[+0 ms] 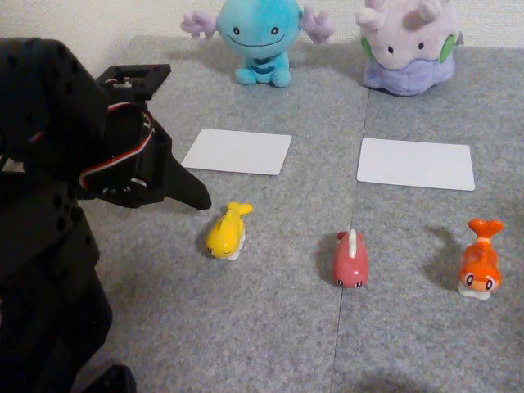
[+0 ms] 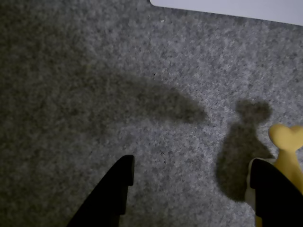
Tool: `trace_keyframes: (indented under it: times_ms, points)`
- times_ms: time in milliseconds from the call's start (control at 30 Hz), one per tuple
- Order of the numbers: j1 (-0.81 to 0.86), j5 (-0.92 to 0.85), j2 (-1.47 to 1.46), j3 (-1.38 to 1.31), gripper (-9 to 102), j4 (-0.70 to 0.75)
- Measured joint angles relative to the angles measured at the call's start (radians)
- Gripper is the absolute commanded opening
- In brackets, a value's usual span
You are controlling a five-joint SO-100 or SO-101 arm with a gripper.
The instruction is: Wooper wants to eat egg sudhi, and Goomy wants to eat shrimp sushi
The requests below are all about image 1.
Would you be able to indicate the yellow egg sushi figure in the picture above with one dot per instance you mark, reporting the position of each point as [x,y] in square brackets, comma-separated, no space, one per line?
[225,237]

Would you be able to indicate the blue Wooper plush toy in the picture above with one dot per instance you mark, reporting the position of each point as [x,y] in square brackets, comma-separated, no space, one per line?
[256,37]

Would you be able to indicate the pink sushi figure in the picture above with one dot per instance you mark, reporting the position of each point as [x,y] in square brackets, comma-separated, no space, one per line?
[351,264]

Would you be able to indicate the lilac Goomy plush toy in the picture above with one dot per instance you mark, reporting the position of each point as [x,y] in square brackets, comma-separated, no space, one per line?
[409,49]

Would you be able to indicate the orange shrimp sushi figure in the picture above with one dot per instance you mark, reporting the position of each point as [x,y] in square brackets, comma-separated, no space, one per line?
[479,262]

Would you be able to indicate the white rectangular card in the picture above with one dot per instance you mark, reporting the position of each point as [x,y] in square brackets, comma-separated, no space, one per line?
[237,152]
[415,164]

